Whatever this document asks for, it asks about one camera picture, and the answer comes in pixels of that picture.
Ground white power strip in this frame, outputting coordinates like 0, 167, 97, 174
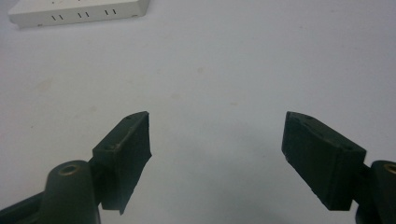
7, 0, 151, 29

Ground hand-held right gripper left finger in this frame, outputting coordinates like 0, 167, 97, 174
88, 110, 153, 216

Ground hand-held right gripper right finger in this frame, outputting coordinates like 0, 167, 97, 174
281, 111, 372, 212

